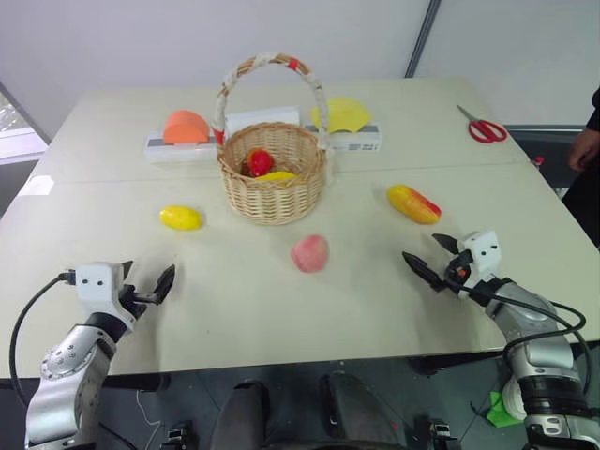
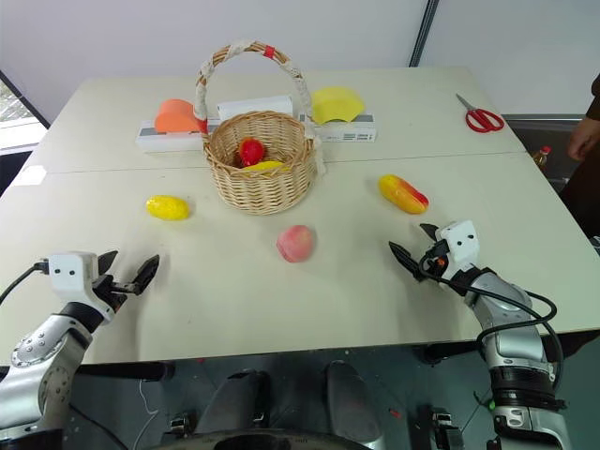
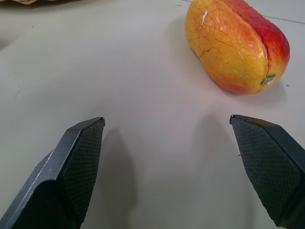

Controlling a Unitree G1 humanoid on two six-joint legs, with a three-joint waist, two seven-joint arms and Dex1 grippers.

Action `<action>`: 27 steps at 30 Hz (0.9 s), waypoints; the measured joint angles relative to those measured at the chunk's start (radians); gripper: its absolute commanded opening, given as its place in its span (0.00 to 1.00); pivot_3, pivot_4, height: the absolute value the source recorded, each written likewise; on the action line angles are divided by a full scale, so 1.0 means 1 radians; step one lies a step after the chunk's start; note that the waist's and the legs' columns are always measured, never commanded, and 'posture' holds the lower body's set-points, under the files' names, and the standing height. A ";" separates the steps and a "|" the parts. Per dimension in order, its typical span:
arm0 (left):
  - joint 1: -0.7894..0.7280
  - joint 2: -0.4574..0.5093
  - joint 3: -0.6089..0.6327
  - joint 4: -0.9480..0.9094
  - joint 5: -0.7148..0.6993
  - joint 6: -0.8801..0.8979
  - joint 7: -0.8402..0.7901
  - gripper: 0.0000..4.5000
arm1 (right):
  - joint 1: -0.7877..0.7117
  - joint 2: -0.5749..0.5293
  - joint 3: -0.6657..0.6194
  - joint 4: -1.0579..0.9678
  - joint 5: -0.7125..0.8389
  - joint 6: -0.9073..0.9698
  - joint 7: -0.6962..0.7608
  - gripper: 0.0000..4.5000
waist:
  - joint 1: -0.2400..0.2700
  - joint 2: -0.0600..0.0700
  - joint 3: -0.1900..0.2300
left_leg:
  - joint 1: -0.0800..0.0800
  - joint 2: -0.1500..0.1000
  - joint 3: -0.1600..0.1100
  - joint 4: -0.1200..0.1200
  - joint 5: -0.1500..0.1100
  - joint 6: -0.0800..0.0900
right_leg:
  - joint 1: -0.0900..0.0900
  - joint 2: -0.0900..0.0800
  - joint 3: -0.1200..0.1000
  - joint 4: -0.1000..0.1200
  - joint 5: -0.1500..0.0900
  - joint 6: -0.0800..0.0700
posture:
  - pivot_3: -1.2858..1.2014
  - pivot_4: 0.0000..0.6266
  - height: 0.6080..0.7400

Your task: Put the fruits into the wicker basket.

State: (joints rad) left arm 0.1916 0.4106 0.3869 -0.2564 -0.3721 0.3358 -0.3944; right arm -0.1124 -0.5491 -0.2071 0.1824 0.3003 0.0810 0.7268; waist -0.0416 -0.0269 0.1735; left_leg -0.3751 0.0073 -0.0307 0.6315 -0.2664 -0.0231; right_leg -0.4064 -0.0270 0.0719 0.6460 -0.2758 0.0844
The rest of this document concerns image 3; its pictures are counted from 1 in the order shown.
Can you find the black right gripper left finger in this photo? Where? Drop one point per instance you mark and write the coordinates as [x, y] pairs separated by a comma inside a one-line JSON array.
[[59, 176]]

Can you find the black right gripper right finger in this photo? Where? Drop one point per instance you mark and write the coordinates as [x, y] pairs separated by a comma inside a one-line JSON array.
[[269, 162]]

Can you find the yellow red mango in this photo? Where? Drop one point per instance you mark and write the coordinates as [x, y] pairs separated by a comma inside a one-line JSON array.
[[236, 45]]

